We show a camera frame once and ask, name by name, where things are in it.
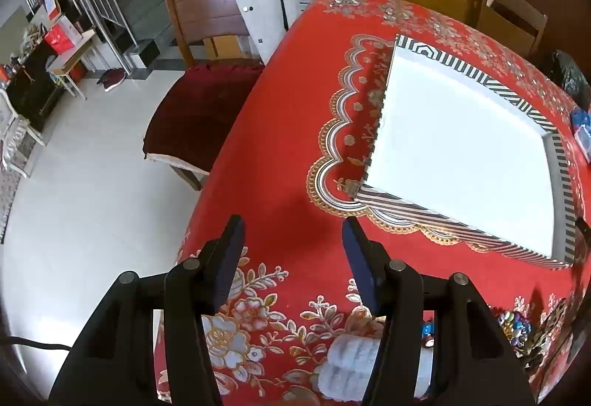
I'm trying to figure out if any striped tray with white inside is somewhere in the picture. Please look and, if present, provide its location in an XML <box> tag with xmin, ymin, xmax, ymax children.
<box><xmin>358</xmin><ymin>34</ymin><xmax>578</xmax><ymax>271</ymax></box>

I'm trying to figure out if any wooden chair with slatted back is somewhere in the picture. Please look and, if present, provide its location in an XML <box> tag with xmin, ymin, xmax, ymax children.
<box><xmin>154</xmin><ymin>0</ymin><xmax>266</xmax><ymax>192</ymax></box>

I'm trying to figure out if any white ornate chair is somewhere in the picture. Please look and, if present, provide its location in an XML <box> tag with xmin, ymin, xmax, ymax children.
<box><xmin>0</xmin><ymin>90</ymin><xmax>47</xmax><ymax>178</ymax></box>

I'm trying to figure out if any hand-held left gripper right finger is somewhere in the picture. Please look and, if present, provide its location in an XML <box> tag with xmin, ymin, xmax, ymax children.
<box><xmin>342</xmin><ymin>216</ymin><xmax>539</xmax><ymax>406</ymax></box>

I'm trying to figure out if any leopard print bow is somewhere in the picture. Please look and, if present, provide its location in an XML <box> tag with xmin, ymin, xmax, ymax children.
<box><xmin>531</xmin><ymin>297</ymin><xmax>571</xmax><ymax>356</ymax></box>

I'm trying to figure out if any rainbow bead bracelet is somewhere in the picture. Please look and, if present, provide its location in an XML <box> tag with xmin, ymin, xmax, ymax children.
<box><xmin>496</xmin><ymin>309</ymin><xmax>532</xmax><ymax>347</ymax></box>

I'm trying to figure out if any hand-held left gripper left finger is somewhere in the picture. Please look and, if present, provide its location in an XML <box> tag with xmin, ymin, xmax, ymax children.
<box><xmin>48</xmin><ymin>214</ymin><xmax>245</xmax><ymax>406</ymax></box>

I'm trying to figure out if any dark red seat cushion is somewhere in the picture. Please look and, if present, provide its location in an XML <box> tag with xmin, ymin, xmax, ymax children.
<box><xmin>142</xmin><ymin>62</ymin><xmax>266</xmax><ymax>171</ymax></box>

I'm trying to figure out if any black plastic bag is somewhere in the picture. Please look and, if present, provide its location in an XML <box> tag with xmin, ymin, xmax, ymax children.
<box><xmin>542</xmin><ymin>50</ymin><xmax>591</xmax><ymax>109</ymax></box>

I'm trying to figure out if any black cable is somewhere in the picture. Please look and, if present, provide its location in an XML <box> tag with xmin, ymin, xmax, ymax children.
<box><xmin>0</xmin><ymin>336</ymin><xmax>75</xmax><ymax>351</ymax></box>

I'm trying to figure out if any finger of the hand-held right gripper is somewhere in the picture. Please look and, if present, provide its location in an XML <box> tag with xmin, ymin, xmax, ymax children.
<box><xmin>574</xmin><ymin>216</ymin><xmax>591</xmax><ymax>252</ymax></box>

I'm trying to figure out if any blue tissue pack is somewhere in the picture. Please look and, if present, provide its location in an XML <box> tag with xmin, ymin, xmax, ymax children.
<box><xmin>571</xmin><ymin>108</ymin><xmax>591</xmax><ymax>162</ymax></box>

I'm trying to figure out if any wooden chair with open back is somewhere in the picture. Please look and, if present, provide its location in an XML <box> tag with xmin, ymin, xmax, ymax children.
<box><xmin>475</xmin><ymin>0</ymin><xmax>549</xmax><ymax>61</ymax></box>

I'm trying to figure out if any red bag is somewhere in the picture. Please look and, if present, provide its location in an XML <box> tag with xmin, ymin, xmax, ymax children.
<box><xmin>44</xmin><ymin>16</ymin><xmax>77</xmax><ymax>54</ymax></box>

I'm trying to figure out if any red floral tablecloth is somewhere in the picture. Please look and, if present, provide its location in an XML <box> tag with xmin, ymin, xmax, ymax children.
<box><xmin>152</xmin><ymin>0</ymin><xmax>591</xmax><ymax>406</ymax></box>

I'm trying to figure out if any small light table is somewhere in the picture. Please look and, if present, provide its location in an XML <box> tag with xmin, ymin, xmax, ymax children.
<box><xmin>46</xmin><ymin>28</ymin><xmax>98</xmax><ymax>101</ymax></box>

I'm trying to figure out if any metal stair railing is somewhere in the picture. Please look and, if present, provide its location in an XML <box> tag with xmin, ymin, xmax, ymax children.
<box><xmin>17</xmin><ymin>0</ymin><xmax>139</xmax><ymax>77</ymax></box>

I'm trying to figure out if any pair of slippers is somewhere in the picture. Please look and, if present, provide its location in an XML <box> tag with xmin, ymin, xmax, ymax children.
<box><xmin>97</xmin><ymin>68</ymin><xmax>126</xmax><ymax>92</ymax></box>

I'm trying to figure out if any black cabinet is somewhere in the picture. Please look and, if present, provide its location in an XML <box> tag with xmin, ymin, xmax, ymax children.
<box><xmin>0</xmin><ymin>37</ymin><xmax>65</xmax><ymax>130</ymax></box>

